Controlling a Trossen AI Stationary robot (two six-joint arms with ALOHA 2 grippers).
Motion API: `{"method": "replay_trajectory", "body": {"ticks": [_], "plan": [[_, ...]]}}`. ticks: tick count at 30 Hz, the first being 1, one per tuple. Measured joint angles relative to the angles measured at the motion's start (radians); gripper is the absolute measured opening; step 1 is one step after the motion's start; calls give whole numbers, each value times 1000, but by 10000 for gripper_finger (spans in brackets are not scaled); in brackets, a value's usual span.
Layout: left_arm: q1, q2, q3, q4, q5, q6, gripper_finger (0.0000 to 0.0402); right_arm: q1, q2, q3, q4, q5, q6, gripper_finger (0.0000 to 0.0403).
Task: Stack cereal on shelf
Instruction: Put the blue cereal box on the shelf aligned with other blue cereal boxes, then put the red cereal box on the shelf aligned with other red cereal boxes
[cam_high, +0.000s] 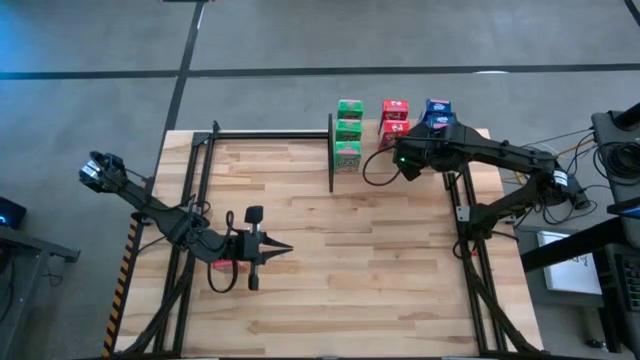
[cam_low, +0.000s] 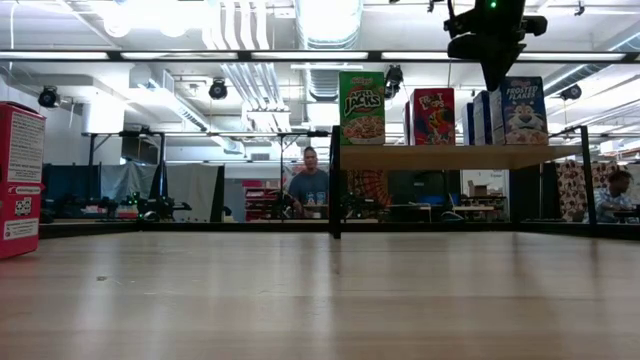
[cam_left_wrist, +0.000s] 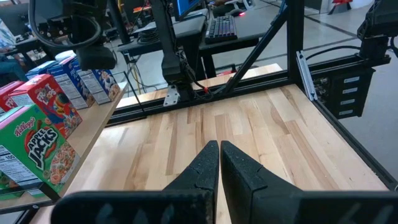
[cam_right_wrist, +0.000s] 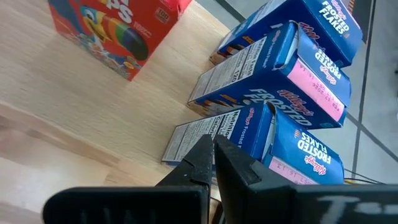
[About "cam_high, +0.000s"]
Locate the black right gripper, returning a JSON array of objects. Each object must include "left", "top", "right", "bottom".
[{"left": 396, "top": 123, "right": 451, "bottom": 182}]

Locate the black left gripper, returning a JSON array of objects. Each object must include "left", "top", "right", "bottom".
[{"left": 233, "top": 204, "right": 294, "bottom": 292}]

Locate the red Froot Loops cereal box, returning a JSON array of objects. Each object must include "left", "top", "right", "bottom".
[
  {"left": 378, "top": 119, "right": 411, "bottom": 150},
  {"left": 381, "top": 98, "right": 410, "bottom": 121},
  {"left": 211, "top": 258, "right": 250, "bottom": 274}
]

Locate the blue Frosted Flakes cereal box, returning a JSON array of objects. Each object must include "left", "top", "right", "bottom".
[
  {"left": 424, "top": 98, "right": 453, "bottom": 114},
  {"left": 422, "top": 112, "right": 457, "bottom": 130}
]

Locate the green Apple Jacks cereal box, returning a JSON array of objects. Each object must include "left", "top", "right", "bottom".
[
  {"left": 333, "top": 140, "right": 363, "bottom": 175},
  {"left": 334, "top": 118, "right": 363, "bottom": 143},
  {"left": 337, "top": 98, "right": 365, "bottom": 120}
]

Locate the wooden shelf with black brackets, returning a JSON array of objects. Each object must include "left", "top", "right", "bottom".
[{"left": 327, "top": 112, "right": 466, "bottom": 194}]

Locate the black power adapter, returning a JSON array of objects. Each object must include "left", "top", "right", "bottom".
[{"left": 567, "top": 177, "right": 592, "bottom": 211}]

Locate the black desk beam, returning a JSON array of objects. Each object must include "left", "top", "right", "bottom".
[{"left": 519, "top": 197, "right": 640, "bottom": 274}]

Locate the white board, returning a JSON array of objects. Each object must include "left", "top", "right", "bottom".
[{"left": 536, "top": 229, "right": 605, "bottom": 296}]

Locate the dark grey side desk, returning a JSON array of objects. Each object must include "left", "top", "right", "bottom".
[{"left": 0, "top": 224, "right": 81, "bottom": 360}]

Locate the black keyboard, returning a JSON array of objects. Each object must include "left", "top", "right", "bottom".
[{"left": 617, "top": 254, "right": 640, "bottom": 311}]

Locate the black device with blue light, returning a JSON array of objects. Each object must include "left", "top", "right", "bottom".
[{"left": 0, "top": 196, "right": 29, "bottom": 230}]

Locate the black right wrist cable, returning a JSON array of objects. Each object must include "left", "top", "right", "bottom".
[{"left": 361, "top": 146, "right": 404, "bottom": 188}]

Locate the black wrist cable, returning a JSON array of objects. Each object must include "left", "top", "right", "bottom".
[
  {"left": 206, "top": 209, "right": 241, "bottom": 295},
  {"left": 361, "top": 146, "right": 404, "bottom": 188}
]

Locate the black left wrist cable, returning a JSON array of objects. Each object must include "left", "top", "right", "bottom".
[{"left": 206, "top": 209, "right": 241, "bottom": 295}]

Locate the black aluminium table frame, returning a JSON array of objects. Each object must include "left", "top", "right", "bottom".
[{"left": 117, "top": 112, "right": 549, "bottom": 359}]

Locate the yellow floor cable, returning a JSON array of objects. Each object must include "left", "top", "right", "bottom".
[{"left": 492, "top": 134, "right": 599, "bottom": 195}]

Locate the black floor cable tangle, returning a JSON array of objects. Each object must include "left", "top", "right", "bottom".
[{"left": 542, "top": 184, "right": 614, "bottom": 226}]

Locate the coiled black cable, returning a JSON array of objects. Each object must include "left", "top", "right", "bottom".
[{"left": 592, "top": 141, "right": 640, "bottom": 182}]

